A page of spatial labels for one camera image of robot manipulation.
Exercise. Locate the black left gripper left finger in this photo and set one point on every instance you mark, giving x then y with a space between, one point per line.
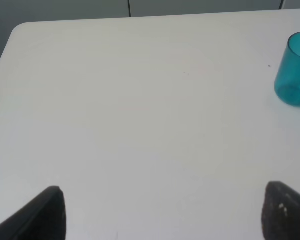
43 218

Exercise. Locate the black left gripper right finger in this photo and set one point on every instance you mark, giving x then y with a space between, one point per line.
280 217

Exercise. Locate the teal translucent plastic cup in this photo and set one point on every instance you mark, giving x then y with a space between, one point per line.
287 82

